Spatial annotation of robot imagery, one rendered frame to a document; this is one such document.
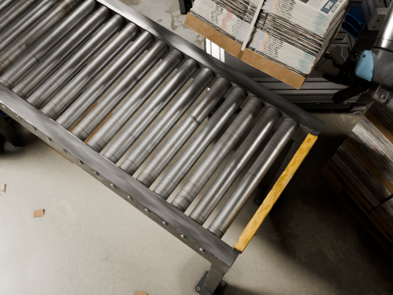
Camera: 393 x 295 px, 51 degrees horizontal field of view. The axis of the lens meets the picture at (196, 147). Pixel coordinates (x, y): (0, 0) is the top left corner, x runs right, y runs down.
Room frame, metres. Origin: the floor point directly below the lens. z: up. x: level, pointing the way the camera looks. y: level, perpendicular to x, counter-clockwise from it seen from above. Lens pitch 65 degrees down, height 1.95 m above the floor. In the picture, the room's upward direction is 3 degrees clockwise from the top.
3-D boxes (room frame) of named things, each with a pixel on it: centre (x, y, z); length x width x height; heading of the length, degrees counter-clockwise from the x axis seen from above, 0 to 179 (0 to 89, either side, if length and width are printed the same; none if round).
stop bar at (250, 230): (0.40, -0.24, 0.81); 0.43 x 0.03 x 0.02; 147
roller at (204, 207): (0.49, -0.13, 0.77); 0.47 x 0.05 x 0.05; 147
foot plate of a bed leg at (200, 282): (0.21, -0.10, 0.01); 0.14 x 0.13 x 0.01; 147
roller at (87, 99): (0.77, 0.31, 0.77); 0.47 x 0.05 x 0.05; 147
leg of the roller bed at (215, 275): (0.21, -0.10, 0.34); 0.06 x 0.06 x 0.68; 57
